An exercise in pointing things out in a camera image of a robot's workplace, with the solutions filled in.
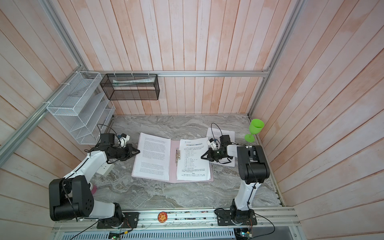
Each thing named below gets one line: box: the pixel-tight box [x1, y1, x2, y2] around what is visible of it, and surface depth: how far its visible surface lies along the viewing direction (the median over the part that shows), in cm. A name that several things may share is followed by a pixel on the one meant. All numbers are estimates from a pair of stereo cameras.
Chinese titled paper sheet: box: [176, 137, 211, 181], surface depth 95 cm
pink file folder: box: [132, 136, 214, 184], surface depth 90 cm
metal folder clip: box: [175, 147, 181, 167], surface depth 98 cm
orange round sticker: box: [157, 211, 168, 223], surface depth 76 cm
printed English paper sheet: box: [132, 132, 171, 181], surface depth 91 cm
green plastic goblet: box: [245, 118, 265, 143], surface depth 98 cm
